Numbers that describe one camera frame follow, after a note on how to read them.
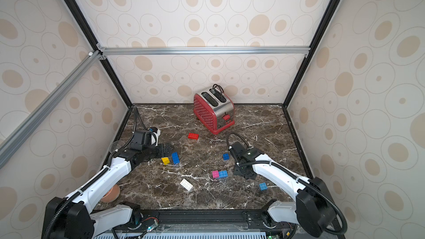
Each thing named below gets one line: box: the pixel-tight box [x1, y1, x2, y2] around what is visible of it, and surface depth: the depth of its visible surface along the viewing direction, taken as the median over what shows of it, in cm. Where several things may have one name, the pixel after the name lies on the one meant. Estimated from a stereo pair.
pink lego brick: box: [211, 170, 220, 179], surface depth 86 cm
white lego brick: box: [179, 178, 194, 191], surface depth 85 cm
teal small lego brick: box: [258, 182, 268, 191], surface depth 84 cm
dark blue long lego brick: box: [171, 151, 180, 165], surface depth 94 cm
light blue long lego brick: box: [218, 169, 229, 179], surface depth 87 cm
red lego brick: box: [187, 132, 200, 140], surface depth 105 cm
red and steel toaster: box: [193, 83, 236, 135], surface depth 100 cm
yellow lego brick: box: [161, 157, 170, 166], surface depth 91 cm
